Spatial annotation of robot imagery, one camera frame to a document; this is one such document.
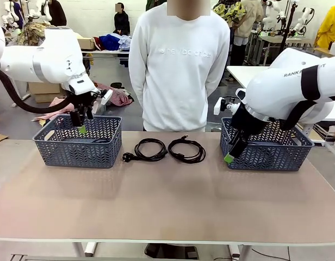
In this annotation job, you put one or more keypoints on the yellow patterned cloth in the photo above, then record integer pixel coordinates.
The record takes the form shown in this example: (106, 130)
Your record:
(227, 12)

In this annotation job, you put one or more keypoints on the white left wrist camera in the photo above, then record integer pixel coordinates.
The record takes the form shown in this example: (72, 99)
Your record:
(106, 97)

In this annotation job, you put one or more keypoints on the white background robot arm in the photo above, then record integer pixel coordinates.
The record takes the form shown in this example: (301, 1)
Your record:
(41, 9)
(272, 13)
(304, 20)
(11, 13)

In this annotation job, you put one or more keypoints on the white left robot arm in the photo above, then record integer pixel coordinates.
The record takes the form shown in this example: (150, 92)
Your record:
(56, 54)

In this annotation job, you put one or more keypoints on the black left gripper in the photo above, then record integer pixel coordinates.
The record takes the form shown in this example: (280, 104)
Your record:
(81, 101)

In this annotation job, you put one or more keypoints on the person in beige coat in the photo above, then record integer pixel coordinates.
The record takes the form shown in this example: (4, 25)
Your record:
(250, 24)

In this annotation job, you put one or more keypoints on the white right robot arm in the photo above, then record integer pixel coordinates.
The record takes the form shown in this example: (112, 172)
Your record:
(279, 92)

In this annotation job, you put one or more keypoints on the person in yellow jacket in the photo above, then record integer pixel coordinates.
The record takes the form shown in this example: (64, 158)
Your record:
(330, 27)

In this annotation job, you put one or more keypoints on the white background table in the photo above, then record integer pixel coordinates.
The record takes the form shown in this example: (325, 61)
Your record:
(243, 74)

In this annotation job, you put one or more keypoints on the seated person in black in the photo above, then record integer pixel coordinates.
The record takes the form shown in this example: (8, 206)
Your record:
(121, 21)

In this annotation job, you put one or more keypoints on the standing person in black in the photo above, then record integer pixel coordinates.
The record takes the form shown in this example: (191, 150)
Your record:
(57, 13)

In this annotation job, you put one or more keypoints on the blue-grey plastic basket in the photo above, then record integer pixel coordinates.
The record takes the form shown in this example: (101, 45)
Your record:
(75, 155)
(265, 160)

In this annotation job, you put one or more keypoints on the black floor device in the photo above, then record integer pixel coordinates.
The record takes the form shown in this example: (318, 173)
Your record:
(170, 251)

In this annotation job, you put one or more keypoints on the blue clothes pile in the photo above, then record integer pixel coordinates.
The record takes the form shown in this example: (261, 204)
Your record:
(113, 42)

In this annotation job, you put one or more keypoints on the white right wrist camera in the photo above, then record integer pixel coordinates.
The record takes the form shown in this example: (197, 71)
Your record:
(217, 107)

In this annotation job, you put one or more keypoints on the large cardboard box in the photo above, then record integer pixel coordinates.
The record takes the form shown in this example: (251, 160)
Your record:
(45, 92)

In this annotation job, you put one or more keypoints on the black tripod pole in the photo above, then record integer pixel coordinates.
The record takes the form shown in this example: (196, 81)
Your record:
(288, 24)

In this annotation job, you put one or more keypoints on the patterned clothes pile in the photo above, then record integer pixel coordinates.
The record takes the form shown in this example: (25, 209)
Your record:
(31, 34)

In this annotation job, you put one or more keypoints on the white table leg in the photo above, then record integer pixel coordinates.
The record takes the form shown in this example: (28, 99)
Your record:
(238, 250)
(80, 248)

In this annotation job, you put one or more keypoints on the person in white sweatshirt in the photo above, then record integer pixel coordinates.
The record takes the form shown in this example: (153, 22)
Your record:
(181, 81)

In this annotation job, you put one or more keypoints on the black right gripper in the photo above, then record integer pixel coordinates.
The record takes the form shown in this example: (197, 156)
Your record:
(245, 122)

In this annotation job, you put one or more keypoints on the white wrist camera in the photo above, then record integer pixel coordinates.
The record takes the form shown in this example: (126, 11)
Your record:
(217, 107)
(106, 97)

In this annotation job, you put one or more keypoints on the grey background workbench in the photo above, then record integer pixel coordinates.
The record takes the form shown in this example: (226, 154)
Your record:
(287, 40)

